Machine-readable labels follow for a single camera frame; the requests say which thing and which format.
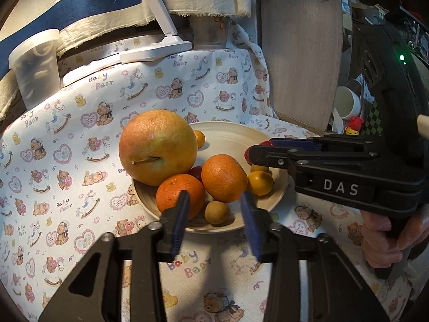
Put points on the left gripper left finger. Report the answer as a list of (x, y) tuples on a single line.
[(92, 291)]

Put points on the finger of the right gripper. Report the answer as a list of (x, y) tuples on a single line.
[(328, 144), (281, 157)]

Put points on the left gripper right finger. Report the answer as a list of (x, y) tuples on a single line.
[(312, 279)]

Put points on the red small fruit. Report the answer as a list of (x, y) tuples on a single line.
[(246, 156)]

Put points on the small green-brown fruit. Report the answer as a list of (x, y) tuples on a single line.
[(255, 167)]

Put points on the yellow cherry tomato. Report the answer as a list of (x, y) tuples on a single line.
[(260, 183), (200, 138)]

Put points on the orange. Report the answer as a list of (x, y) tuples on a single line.
[(169, 190), (224, 178)]

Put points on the red cherry tomato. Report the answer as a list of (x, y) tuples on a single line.
[(196, 172)]

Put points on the large yellow grapefruit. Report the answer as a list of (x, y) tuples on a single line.
[(156, 145)]

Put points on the dark red textured fruit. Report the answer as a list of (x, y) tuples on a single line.
[(266, 143)]

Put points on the person's right hand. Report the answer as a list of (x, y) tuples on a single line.
[(381, 250)]

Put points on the cream round plate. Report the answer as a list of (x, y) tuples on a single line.
[(233, 139)]

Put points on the red yellow toy figure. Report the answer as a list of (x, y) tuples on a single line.
[(354, 125)]

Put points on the white mug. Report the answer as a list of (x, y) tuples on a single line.
[(346, 103)]

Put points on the green checkered box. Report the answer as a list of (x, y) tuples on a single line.
[(373, 122)]

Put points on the small tan round fruit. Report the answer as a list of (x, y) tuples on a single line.
[(216, 212)]

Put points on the baby bear print tablecloth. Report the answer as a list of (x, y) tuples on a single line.
[(65, 180)]

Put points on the wooden round board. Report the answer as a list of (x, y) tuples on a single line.
[(302, 45)]

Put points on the translucent plastic container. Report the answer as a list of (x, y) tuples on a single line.
[(34, 64)]

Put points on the striped Paris fabric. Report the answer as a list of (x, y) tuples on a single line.
[(80, 21)]

